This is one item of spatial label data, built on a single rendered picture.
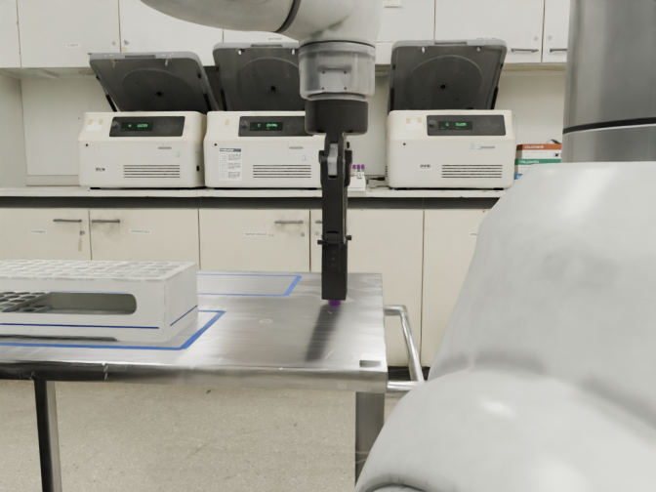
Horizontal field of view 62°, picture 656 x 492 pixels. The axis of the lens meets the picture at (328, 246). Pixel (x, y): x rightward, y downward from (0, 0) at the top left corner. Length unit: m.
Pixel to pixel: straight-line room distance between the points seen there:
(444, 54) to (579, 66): 2.59
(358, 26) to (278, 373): 0.38
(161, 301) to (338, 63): 0.31
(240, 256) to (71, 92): 1.50
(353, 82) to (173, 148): 2.03
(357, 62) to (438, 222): 1.92
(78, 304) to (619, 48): 0.62
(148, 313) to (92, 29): 2.65
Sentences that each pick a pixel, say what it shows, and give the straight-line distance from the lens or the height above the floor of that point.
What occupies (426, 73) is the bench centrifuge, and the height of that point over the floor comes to 1.46.
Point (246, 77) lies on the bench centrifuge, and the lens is 2.89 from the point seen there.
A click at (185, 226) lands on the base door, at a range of 2.62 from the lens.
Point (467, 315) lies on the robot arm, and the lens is 0.18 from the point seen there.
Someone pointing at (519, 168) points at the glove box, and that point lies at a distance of 3.01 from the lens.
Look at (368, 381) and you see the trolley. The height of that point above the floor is 0.81.
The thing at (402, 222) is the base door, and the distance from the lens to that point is 2.51.
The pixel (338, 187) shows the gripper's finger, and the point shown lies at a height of 0.97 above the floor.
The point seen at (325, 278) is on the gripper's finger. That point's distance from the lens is 0.67.
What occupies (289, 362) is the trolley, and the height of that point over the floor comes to 0.82.
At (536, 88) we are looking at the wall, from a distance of 3.30.
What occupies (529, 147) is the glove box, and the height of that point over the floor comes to 1.10.
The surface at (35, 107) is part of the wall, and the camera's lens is 3.62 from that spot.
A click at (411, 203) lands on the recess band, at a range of 2.55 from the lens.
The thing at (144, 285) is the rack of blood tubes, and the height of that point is 0.88.
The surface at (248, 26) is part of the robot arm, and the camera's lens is 0.62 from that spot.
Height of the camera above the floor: 0.98
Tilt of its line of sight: 8 degrees down
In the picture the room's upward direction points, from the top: straight up
